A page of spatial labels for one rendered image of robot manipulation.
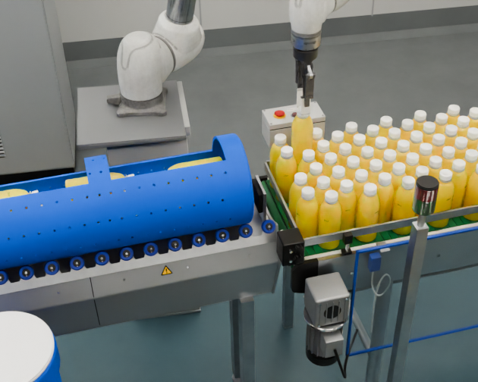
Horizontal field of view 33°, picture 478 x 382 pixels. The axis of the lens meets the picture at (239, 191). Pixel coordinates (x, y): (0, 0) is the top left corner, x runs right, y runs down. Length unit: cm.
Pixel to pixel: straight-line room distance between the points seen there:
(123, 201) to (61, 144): 191
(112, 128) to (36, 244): 70
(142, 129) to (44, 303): 74
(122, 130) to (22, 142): 140
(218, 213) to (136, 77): 71
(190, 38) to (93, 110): 44
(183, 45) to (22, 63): 120
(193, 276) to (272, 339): 99
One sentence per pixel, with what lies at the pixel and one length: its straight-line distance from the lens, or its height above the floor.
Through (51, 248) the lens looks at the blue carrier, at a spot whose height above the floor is 107.
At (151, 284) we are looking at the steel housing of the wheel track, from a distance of 252.
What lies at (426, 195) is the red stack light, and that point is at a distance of 224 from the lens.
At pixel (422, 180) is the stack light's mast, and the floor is 126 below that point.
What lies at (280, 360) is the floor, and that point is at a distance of 338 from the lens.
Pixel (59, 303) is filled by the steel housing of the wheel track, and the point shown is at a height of 84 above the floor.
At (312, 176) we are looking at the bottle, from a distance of 253.
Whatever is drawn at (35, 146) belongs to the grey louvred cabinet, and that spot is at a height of 25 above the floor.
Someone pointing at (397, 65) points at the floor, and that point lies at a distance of 527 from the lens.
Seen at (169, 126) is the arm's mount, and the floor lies 102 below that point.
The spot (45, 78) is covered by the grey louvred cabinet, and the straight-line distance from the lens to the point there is 398.
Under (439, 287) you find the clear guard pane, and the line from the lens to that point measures 274.
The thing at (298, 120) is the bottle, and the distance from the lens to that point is 257.
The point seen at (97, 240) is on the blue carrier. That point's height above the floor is 107.
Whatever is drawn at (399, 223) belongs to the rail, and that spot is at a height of 97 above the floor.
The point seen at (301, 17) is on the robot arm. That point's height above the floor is 157.
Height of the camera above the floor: 264
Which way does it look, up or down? 39 degrees down
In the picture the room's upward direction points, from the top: 1 degrees counter-clockwise
